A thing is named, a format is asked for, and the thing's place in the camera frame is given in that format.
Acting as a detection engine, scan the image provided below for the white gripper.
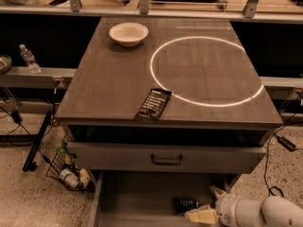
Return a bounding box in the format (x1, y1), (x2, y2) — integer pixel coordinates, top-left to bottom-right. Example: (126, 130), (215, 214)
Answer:
(185, 185), (241, 227)

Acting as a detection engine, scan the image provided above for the blue rxbar blueberry wrapper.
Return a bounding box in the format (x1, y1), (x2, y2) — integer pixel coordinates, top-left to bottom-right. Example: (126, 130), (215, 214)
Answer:
(173, 198), (200, 214)

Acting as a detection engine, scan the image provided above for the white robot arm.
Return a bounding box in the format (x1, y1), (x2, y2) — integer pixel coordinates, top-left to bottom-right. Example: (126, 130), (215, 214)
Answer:
(185, 186), (303, 227)

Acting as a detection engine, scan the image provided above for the grey upper drawer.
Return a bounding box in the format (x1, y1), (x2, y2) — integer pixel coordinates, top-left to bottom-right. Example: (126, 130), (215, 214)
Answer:
(67, 142), (266, 174)

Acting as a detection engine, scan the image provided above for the open grey lower drawer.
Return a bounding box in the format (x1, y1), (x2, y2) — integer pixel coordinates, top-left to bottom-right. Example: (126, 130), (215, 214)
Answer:
(88, 170), (240, 227)

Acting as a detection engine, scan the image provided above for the grey drawer cabinet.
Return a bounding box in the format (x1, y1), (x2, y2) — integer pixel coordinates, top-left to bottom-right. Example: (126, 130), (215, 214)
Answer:
(54, 16), (284, 227)

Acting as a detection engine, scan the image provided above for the black snack bar wrapper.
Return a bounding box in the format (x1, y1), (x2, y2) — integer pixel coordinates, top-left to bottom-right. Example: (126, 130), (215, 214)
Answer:
(134, 88), (172, 121)

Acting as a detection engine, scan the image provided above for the white bottle in basket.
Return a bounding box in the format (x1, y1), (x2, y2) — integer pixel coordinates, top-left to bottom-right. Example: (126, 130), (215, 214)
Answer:
(60, 168), (80, 188)

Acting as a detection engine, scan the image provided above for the black bar on floor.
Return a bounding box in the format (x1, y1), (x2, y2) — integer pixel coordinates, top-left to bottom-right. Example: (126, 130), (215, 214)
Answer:
(23, 112), (52, 172)

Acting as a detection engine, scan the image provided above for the white bowl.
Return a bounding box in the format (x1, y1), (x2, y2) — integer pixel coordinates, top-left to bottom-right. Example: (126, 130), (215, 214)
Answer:
(109, 23), (149, 47)

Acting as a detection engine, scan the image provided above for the grey side shelf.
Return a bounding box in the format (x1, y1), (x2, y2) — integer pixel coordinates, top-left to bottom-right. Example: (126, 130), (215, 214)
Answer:
(0, 66), (76, 89)

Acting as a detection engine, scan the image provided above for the clear plastic water bottle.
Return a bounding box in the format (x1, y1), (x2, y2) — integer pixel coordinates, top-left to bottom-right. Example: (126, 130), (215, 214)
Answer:
(19, 44), (41, 74)

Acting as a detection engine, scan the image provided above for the bowl on side shelf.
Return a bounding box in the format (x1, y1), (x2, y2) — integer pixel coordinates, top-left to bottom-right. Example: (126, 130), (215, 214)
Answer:
(0, 55), (12, 75)

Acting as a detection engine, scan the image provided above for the black drawer handle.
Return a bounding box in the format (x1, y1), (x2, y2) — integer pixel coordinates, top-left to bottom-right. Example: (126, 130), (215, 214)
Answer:
(151, 154), (183, 166)

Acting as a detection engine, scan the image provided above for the wire basket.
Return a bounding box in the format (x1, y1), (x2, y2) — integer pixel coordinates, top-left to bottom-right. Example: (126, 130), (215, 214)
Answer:
(46, 137), (95, 192)

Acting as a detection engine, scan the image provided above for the black cable left floor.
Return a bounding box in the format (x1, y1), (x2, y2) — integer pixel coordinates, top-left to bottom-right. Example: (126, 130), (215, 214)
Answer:
(0, 88), (56, 148)

